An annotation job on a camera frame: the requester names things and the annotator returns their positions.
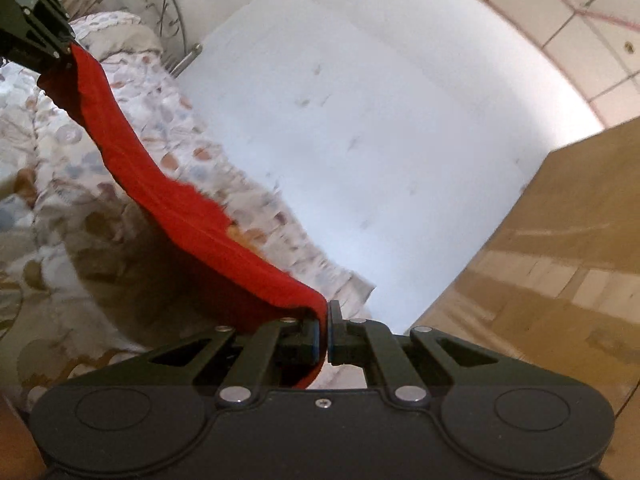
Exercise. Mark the red knitted sweater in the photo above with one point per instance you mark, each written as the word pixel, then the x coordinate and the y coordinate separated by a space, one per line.
pixel 150 180

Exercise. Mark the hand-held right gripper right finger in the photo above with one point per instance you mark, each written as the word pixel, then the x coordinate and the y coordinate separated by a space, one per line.
pixel 334 342

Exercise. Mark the patterned pillow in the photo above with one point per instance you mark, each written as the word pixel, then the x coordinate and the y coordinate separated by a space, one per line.
pixel 135 35

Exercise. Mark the circle patterned quilt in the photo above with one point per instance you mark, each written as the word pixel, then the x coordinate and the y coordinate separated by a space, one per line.
pixel 60 210

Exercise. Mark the metal bed headboard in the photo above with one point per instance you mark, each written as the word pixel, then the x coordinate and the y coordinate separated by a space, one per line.
pixel 165 20

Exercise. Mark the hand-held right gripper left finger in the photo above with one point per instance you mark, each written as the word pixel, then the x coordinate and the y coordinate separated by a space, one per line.
pixel 312 342

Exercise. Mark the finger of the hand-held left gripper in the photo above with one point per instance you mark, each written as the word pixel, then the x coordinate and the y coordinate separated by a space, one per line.
pixel 50 25

